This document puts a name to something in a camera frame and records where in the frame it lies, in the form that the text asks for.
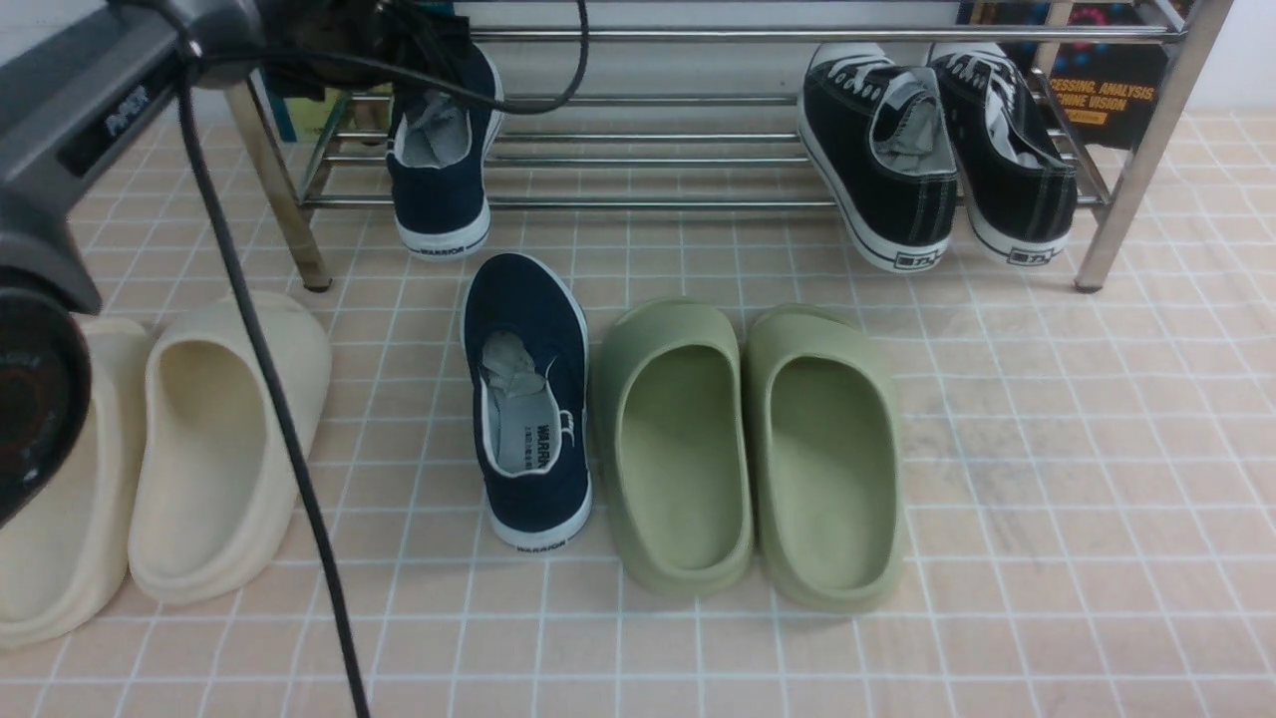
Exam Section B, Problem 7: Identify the yellow and teal book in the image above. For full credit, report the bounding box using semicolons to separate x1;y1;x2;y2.
262;82;392;149

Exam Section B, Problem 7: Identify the right black lace-up sneaker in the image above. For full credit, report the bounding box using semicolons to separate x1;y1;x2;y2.
926;42;1079;267

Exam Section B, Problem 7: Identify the right cream foam slipper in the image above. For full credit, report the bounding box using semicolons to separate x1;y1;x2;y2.
128;296;299;604

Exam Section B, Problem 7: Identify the left black lace-up sneaker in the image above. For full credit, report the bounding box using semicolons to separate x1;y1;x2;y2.
798;45;960;274

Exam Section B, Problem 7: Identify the black cable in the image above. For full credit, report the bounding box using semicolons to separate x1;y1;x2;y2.
175;0;591;718

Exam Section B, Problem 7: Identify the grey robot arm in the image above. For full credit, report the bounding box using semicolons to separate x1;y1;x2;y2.
1;1;457;520

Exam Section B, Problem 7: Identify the left green foam slipper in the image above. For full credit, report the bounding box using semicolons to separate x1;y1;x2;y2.
590;298;754;598

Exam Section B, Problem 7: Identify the black lace-up sneaker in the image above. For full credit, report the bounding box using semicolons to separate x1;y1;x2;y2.
798;45;960;274
926;42;1079;267

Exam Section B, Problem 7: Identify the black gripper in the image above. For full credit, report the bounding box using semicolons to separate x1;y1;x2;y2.
262;1;470;101

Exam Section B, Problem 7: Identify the cream foam slipper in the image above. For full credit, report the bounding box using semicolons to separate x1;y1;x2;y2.
1;318;154;650
128;296;299;604

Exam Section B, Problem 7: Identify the left cream foam slipper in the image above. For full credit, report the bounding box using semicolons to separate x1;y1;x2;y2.
1;318;154;650

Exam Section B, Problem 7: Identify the black book orange text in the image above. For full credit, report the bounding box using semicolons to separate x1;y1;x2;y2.
957;3;1173;153

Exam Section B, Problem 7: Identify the metal shoe rack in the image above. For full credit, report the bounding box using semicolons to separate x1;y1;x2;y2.
223;1;1235;295

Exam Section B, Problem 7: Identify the green foam slipper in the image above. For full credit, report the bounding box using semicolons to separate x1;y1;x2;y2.
743;304;905;613
590;298;754;598

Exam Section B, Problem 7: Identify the navy canvas shoe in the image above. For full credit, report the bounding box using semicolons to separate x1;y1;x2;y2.
387;88;504;261
461;253;593;553

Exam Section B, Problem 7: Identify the right green foam slipper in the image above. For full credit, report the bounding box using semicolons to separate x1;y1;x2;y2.
743;304;905;613

